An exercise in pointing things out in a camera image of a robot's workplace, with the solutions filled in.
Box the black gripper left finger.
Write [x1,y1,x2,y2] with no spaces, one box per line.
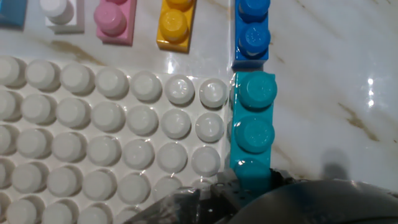
[211,174,246,208]

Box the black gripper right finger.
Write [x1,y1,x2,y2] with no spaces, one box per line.
[269,169,295,195]

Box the teal four-stud block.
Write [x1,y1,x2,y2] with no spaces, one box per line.
[229,70,278,203]

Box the blue four-stud block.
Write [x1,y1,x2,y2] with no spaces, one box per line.
[231,0,271,70]

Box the yellow four-stud block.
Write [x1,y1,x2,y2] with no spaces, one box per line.
[156,0,197,54]

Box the marble pattern board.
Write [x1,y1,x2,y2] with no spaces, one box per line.
[0,0,398,224]

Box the white studded baseplate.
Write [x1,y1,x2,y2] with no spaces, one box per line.
[0,55,233,224]

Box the pink four-stud block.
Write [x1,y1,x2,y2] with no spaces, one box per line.
[93,0,137,47]

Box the white four-stud block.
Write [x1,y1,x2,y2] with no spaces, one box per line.
[39,0,85,34]

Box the light blue three-stud block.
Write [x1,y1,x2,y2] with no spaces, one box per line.
[0,0,28,29]

